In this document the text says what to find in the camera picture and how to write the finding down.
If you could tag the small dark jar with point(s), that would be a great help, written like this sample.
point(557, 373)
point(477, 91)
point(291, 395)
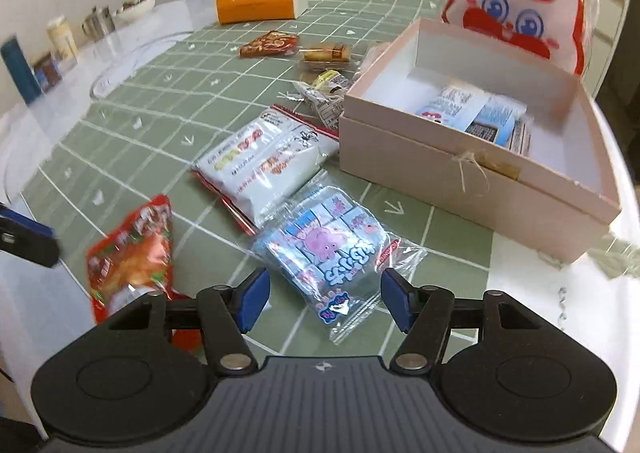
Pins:
point(47, 73)

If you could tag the small yellow label snack packet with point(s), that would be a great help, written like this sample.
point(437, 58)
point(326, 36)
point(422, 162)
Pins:
point(330, 80)

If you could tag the pink cardboard box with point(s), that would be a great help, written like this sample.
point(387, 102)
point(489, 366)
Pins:
point(450, 193)

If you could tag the metal cup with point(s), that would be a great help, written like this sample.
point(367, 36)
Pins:
point(97, 25)

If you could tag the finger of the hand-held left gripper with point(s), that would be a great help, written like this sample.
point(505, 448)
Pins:
point(30, 233)

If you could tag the white snack packet red edges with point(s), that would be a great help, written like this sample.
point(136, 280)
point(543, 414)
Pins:
point(260, 168)

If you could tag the cream jar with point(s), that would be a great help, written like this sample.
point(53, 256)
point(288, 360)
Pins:
point(62, 40)

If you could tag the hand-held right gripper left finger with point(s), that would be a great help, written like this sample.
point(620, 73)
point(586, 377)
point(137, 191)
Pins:
point(255, 300)

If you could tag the clear black label snack packet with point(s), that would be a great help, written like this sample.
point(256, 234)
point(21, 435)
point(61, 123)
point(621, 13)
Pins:
point(325, 108)

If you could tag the white and blue snack packet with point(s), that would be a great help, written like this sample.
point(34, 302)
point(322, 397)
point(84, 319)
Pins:
point(450, 105)

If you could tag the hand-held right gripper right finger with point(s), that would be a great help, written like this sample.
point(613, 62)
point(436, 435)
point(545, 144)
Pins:
point(395, 300)

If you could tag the clear pastry packet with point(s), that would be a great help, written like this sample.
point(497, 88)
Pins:
point(325, 54)

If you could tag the green grid tablecloth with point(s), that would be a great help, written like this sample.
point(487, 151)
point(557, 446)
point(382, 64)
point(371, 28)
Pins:
point(150, 103)

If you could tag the red-brown snack packet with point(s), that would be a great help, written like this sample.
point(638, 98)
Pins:
point(267, 44)

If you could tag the blue bottle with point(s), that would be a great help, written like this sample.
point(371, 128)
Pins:
point(20, 70)

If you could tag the blue octopus print snack packet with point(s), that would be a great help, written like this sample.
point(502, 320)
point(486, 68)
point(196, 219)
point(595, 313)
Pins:
point(330, 248)

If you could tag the glass turntable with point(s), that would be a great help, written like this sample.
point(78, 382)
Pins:
point(115, 68)

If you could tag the white bowl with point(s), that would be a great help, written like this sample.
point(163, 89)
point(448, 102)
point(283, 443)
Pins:
point(135, 9)

